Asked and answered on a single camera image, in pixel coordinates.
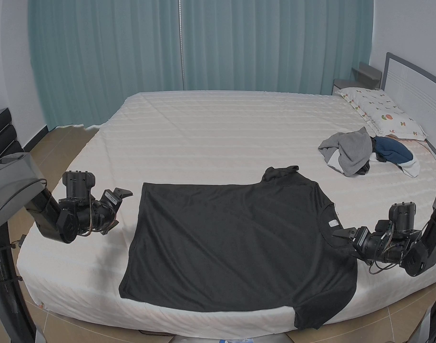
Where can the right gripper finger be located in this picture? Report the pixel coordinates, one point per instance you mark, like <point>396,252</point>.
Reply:
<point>360,258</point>
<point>346,234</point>

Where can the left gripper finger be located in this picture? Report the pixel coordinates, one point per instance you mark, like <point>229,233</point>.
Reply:
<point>123,192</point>
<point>110,227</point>

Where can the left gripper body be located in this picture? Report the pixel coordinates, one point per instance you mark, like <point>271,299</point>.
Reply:
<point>107,209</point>

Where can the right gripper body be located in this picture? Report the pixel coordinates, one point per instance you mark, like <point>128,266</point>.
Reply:
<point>366,243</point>

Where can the black T-shirt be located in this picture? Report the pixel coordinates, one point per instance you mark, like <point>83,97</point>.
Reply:
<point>232,241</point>

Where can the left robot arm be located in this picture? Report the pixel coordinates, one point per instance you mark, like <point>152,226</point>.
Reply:
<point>14,188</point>

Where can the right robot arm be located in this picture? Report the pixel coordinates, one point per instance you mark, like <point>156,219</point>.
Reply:
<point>423,248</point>

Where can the pile of clothes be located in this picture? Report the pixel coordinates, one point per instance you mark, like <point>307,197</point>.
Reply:
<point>352,150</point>

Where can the bed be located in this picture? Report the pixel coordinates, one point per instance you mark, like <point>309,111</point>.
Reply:
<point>218,138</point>

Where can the white printed pillow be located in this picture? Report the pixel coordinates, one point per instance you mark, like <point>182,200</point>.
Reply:
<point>380,111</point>

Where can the black chest of drawers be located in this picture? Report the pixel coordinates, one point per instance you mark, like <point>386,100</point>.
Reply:
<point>1,134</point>

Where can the grey bedside table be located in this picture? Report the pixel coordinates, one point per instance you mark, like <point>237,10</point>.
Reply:
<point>364,77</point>

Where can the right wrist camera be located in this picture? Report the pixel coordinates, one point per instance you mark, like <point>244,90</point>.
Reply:
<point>383,226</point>

